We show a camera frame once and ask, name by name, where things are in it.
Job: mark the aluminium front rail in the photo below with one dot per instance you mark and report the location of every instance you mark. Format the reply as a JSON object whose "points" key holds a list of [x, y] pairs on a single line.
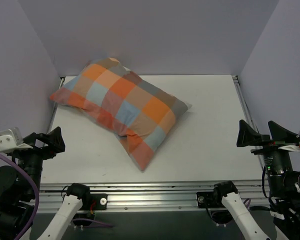
{"points": [[150, 196]]}

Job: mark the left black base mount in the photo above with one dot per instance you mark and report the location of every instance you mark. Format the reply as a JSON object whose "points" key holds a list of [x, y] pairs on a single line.
{"points": [[91, 202]]}

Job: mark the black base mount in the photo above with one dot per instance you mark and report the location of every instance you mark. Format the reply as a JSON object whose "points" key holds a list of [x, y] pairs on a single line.
{"points": [[91, 202], [206, 199]]}

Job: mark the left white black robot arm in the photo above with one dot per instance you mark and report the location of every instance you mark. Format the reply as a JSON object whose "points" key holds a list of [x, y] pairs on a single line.
{"points": [[20, 178]]}

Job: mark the right aluminium side rail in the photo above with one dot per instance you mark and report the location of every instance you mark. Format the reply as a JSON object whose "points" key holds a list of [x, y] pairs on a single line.
{"points": [[247, 118]]}

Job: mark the left aluminium side rail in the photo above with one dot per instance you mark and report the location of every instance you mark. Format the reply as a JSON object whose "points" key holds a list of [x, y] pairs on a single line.
{"points": [[55, 106]]}

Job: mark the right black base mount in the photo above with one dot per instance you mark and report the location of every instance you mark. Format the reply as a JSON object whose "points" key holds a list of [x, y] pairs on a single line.
{"points": [[206, 199]]}

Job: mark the aluminium side rail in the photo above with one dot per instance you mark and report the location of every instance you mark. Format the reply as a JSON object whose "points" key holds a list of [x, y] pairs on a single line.
{"points": [[247, 118], [55, 106]]}

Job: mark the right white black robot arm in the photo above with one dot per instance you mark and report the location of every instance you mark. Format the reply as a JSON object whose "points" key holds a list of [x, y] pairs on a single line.
{"points": [[283, 182]]}

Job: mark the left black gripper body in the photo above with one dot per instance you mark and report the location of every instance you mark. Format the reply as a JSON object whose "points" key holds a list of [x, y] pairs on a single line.
{"points": [[33, 146]]}

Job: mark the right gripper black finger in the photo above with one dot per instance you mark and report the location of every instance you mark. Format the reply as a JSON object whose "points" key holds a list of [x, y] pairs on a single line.
{"points": [[282, 134], [247, 136]]}

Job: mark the checkered orange blue pillowcase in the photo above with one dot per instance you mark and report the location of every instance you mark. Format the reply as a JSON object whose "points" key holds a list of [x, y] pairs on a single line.
{"points": [[139, 113]]}

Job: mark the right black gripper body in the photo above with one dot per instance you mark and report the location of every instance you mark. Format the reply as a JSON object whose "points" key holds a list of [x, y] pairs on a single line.
{"points": [[269, 146]]}

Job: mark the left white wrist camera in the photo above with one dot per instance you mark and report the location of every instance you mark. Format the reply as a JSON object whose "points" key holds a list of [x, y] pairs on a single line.
{"points": [[11, 140]]}

